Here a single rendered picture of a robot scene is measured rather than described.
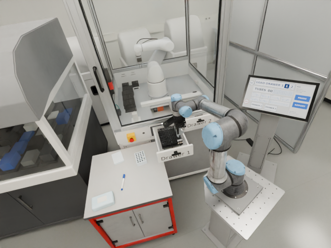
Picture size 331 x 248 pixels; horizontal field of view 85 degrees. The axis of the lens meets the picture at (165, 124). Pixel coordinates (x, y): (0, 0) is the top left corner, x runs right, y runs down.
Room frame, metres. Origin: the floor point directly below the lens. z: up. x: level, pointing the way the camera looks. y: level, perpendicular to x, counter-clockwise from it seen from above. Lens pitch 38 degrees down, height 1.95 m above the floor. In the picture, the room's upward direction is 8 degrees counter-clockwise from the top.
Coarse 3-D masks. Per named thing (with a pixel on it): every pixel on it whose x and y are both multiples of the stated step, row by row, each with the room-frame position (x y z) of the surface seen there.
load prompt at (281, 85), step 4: (256, 80) 1.43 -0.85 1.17; (260, 80) 1.41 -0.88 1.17; (264, 80) 1.39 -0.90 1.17; (256, 84) 1.40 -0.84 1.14; (260, 84) 1.39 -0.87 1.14; (264, 84) 1.37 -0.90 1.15; (268, 84) 1.35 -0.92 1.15; (272, 84) 1.34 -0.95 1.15; (276, 84) 1.32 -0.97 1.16; (280, 84) 1.31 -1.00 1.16; (284, 84) 1.30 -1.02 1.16; (288, 84) 1.28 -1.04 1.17; (292, 84) 1.27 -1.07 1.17; (280, 88) 1.29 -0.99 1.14; (284, 88) 1.27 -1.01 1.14; (288, 88) 1.26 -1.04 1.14; (292, 88) 1.25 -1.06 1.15
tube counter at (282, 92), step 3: (267, 90) 1.32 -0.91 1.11; (270, 90) 1.31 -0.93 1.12; (273, 90) 1.30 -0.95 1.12; (276, 90) 1.29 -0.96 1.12; (279, 90) 1.28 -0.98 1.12; (282, 90) 1.27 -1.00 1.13; (273, 93) 1.28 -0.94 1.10; (276, 93) 1.27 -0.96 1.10; (279, 93) 1.26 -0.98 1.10; (282, 93) 1.25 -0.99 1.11; (285, 93) 1.24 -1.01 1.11; (288, 93) 1.23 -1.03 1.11; (291, 93) 1.22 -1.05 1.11; (291, 96) 1.21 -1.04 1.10
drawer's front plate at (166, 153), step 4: (192, 144) 1.00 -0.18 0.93; (172, 148) 0.98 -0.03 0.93; (176, 148) 0.98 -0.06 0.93; (180, 148) 0.97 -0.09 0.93; (184, 148) 0.98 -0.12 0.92; (188, 148) 0.98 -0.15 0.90; (192, 148) 0.99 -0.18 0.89; (160, 152) 0.96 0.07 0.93; (164, 152) 0.96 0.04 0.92; (168, 152) 0.96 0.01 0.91; (172, 152) 0.97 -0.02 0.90; (184, 152) 0.98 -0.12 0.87; (192, 152) 0.99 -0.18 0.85; (160, 156) 0.95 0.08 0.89; (164, 156) 0.96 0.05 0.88; (168, 156) 0.96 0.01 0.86; (172, 156) 0.97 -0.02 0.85; (180, 156) 0.97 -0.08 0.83; (160, 160) 0.95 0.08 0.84; (164, 160) 0.96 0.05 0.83
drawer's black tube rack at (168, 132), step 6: (168, 126) 1.29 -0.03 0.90; (162, 132) 1.22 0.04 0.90; (168, 132) 1.21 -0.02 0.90; (174, 132) 1.20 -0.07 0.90; (162, 138) 1.14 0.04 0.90; (168, 138) 1.13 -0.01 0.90; (174, 138) 1.12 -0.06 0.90; (180, 138) 1.11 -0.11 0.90; (174, 144) 1.08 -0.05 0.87; (180, 144) 1.07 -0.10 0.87
